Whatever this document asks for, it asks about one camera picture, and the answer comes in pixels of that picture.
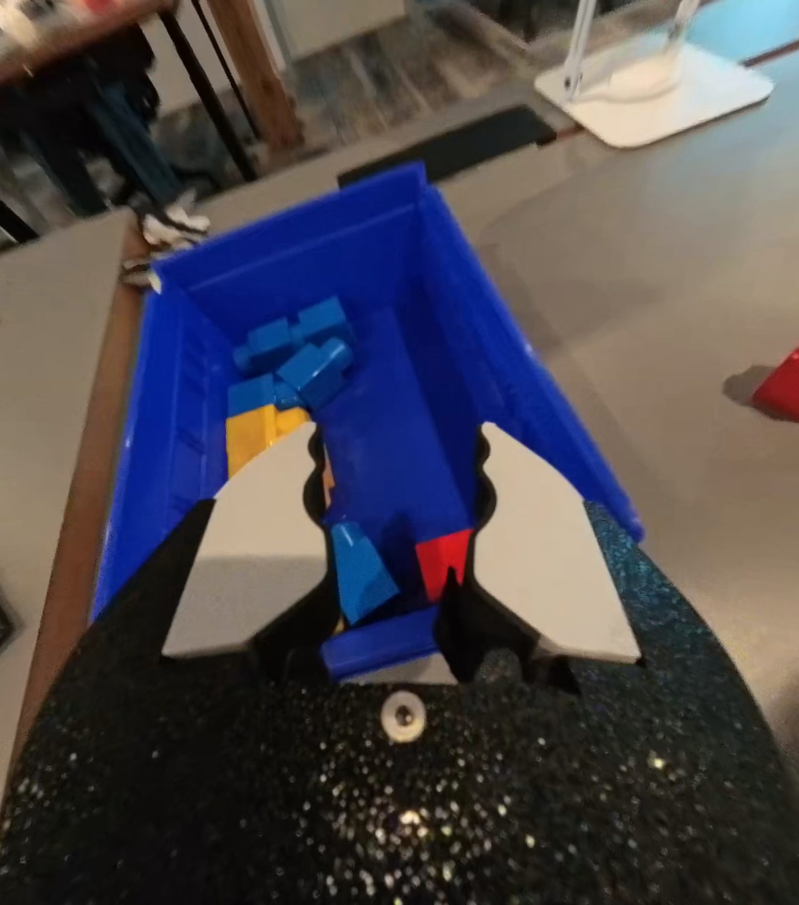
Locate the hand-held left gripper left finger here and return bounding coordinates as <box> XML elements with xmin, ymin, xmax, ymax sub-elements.
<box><xmin>161</xmin><ymin>422</ymin><xmax>337</xmax><ymax>660</ymax></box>

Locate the pile of mega blocks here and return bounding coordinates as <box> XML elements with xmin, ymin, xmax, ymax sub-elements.
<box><xmin>226</xmin><ymin>296</ymin><xmax>474</xmax><ymax>626</ymax></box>

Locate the zebra striped object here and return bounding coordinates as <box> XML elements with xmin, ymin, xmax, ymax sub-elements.
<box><xmin>120</xmin><ymin>191</ymin><xmax>211</xmax><ymax>287</ymax></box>

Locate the blue plastic bin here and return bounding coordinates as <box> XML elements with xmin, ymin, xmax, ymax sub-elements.
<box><xmin>88</xmin><ymin>161</ymin><xmax>644</xmax><ymax>683</ymax></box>

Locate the wooden post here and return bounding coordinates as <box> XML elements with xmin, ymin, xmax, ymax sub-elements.
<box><xmin>226</xmin><ymin>0</ymin><xmax>305</xmax><ymax>153</ymax></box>

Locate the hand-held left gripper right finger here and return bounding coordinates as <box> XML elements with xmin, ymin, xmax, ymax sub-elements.
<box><xmin>465</xmin><ymin>422</ymin><xmax>642</xmax><ymax>664</ymax></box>

